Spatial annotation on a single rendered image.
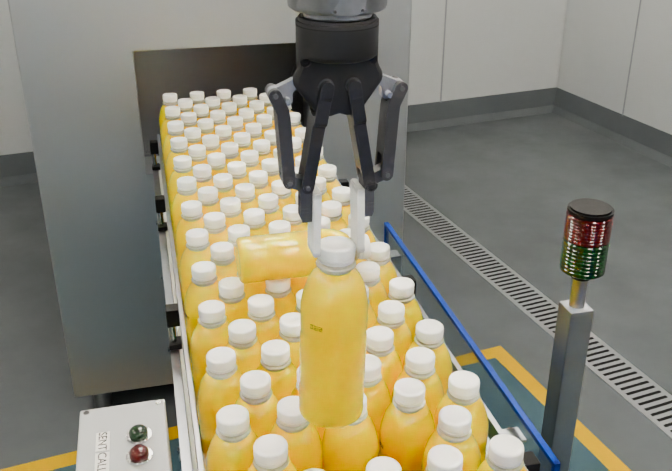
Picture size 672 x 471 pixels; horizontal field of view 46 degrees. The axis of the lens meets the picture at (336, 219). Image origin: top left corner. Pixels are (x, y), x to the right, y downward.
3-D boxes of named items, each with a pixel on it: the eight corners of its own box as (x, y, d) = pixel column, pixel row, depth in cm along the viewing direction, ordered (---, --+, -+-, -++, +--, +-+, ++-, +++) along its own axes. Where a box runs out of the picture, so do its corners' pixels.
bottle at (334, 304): (320, 383, 93) (324, 238, 86) (373, 404, 90) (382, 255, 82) (286, 415, 87) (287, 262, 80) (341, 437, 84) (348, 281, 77)
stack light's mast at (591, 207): (567, 319, 114) (582, 218, 107) (546, 297, 120) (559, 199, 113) (607, 313, 115) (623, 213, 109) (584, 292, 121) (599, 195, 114)
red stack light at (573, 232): (577, 250, 109) (581, 224, 108) (554, 231, 115) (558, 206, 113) (619, 245, 111) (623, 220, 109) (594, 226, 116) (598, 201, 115)
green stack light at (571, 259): (572, 282, 111) (577, 251, 109) (551, 261, 117) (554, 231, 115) (613, 277, 113) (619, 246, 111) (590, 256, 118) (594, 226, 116)
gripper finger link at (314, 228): (322, 192, 76) (314, 193, 76) (320, 257, 79) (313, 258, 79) (315, 181, 79) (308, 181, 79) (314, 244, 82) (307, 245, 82)
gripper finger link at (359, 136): (335, 72, 75) (349, 69, 76) (356, 178, 81) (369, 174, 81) (345, 83, 72) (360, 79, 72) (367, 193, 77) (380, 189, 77)
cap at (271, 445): (291, 467, 89) (290, 455, 88) (256, 473, 88) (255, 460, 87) (285, 444, 92) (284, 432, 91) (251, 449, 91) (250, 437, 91)
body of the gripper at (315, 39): (298, 22, 67) (300, 127, 71) (395, 18, 69) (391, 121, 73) (282, 6, 74) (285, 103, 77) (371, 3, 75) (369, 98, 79)
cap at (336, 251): (329, 249, 84) (330, 233, 83) (361, 258, 82) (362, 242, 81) (309, 262, 81) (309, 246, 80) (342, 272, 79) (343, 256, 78)
